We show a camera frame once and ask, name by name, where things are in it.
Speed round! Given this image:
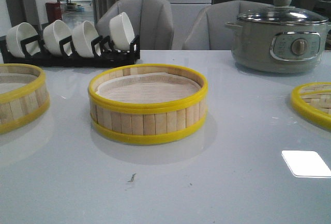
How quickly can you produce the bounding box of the white bowl far left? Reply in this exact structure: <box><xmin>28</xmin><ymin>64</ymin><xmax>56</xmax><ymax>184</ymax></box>
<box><xmin>6</xmin><ymin>22</ymin><xmax>38</xmax><ymax>58</ymax></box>

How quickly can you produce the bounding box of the bamboo steamer lid yellow rim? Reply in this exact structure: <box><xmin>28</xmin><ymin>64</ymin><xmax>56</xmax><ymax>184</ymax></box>
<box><xmin>290</xmin><ymin>82</ymin><xmax>330</xmax><ymax>130</ymax></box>

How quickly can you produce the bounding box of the grey chair left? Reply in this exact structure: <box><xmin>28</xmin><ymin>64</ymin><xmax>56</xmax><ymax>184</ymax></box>
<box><xmin>96</xmin><ymin>0</ymin><xmax>174</xmax><ymax>50</ymax></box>

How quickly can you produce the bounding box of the glass pot lid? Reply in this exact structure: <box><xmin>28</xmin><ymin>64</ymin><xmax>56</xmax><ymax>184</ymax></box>
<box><xmin>237</xmin><ymin>0</ymin><xmax>329</xmax><ymax>25</ymax></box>

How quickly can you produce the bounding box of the grey electric cooking pot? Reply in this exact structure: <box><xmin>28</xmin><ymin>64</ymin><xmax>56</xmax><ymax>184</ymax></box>
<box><xmin>225</xmin><ymin>21</ymin><xmax>330</xmax><ymax>73</ymax></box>

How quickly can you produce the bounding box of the white bowl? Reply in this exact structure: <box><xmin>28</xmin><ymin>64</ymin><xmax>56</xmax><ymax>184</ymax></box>
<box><xmin>109</xmin><ymin>12</ymin><xmax>135</xmax><ymax>51</ymax></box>
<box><xmin>6</xmin><ymin>22</ymin><xmax>38</xmax><ymax>58</ymax></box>
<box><xmin>43</xmin><ymin>20</ymin><xmax>71</xmax><ymax>56</ymax></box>
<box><xmin>72</xmin><ymin>21</ymin><xmax>99</xmax><ymax>58</ymax></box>

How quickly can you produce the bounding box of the white steamer liner paper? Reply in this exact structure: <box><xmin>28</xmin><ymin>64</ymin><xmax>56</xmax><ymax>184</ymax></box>
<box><xmin>96</xmin><ymin>72</ymin><xmax>201</xmax><ymax>104</ymax></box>

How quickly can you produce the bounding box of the red bin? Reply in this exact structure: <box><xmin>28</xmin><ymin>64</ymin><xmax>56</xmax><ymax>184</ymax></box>
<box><xmin>45</xmin><ymin>2</ymin><xmax>62</xmax><ymax>23</ymax></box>

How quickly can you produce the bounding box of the grey chair right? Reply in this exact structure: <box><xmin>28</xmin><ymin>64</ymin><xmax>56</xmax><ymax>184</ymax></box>
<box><xmin>182</xmin><ymin>0</ymin><xmax>268</xmax><ymax>50</ymax></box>

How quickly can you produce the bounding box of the bamboo steamer basket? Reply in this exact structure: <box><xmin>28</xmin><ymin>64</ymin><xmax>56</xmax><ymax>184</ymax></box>
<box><xmin>1</xmin><ymin>63</ymin><xmax>50</xmax><ymax>133</ymax></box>
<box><xmin>88</xmin><ymin>64</ymin><xmax>208</xmax><ymax>145</ymax></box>

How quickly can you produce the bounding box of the white bowl right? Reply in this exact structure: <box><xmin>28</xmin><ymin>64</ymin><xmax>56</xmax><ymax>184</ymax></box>
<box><xmin>109</xmin><ymin>12</ymin><xmax>135</xmax><ymax>51</ymax></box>

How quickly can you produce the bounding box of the grey chair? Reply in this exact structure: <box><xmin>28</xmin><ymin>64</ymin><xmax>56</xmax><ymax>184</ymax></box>
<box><xmin>96</xmin><ymin>0</ymin><xmax>174</xmax><ymax>50</ymax></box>
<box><xmin>182</xmin><ymin>0</ymin><xmax>268</xmax><ymax>50</ymax></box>

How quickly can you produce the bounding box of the black bowl rack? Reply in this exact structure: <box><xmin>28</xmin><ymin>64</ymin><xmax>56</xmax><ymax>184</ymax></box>
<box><xmin>1</xmin><ymin>35</ymin><xmax>140</xmax><ymax>68</ymax></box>

